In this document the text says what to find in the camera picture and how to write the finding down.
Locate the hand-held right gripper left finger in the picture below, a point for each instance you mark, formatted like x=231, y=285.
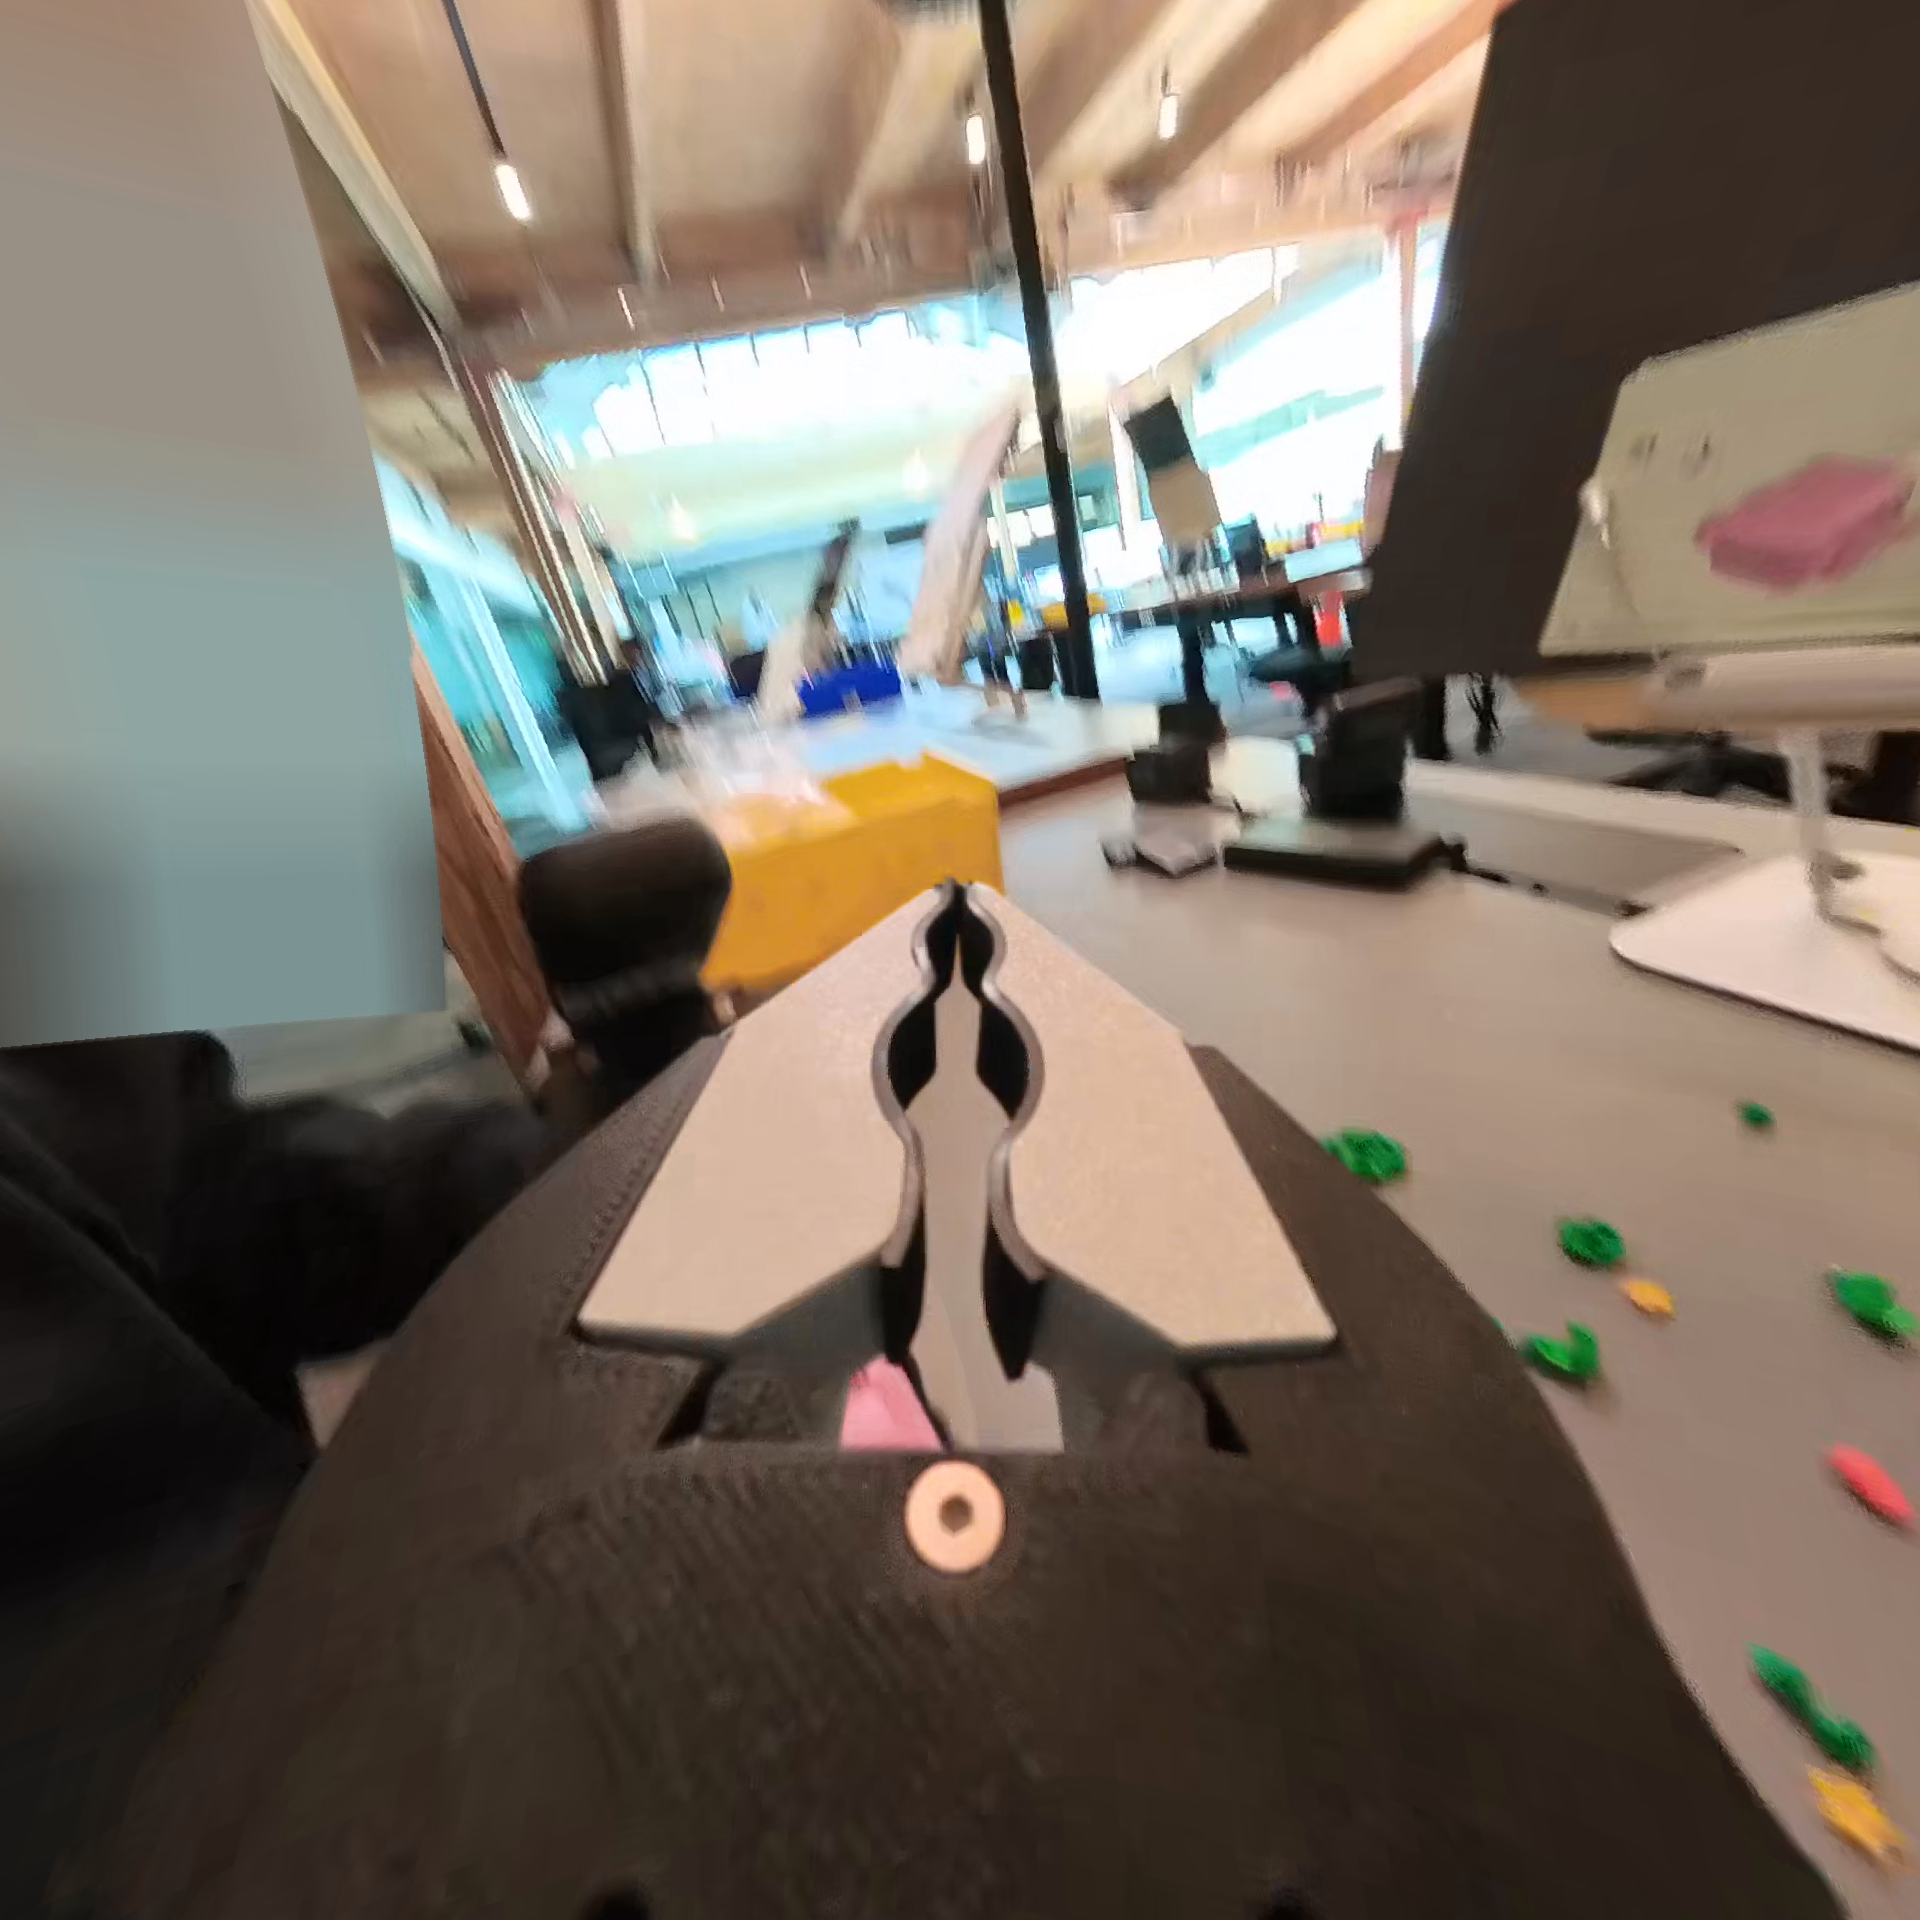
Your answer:
x=750, y=1200

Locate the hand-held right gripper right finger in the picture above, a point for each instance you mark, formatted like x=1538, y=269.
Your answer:
x=1171, y=1200

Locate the pink toy brick body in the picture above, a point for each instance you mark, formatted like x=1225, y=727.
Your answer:
x=885, y=1417

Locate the green round plate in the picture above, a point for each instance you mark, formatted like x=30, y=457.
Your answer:
x=1366, y=1152
x=1589, y=1241

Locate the yellow plastic bin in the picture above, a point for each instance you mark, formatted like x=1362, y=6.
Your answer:
x=870, y=855

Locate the blue storage bin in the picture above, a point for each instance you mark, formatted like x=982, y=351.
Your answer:
x=849, y=693

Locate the small black battery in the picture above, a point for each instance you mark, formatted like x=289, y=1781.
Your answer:
x=1161, y=855

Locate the green leaf piece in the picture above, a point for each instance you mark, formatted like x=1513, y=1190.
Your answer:
x=1565, y=1353

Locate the leaning printed board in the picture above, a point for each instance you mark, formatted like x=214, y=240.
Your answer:
x=954, y=555

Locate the small yellow star piece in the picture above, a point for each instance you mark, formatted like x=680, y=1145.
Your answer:
x=1647, y=1295
x=1857, y=1815

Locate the person's black jacket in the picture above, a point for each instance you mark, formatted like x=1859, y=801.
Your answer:
x=150, y=1277

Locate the wooden office desk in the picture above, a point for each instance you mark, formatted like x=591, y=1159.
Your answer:
x=1245, y=593

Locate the white stand base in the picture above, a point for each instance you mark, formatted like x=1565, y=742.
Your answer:
x=1725, y=922

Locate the black pole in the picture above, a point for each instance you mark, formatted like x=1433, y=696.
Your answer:
x=1035, y=345

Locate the green spiky plant piece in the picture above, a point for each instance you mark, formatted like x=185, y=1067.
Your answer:
x=1873, y=1298

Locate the small red cone piece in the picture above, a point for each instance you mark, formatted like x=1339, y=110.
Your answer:
x=1873, y=1481

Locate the small green clip piece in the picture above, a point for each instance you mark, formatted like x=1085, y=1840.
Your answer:
x=1809, y=1703

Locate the printed instruction booklet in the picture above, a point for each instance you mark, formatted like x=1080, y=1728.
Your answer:
x=1650, y=495

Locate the wooden post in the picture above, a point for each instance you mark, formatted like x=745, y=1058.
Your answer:
x=480, y=902

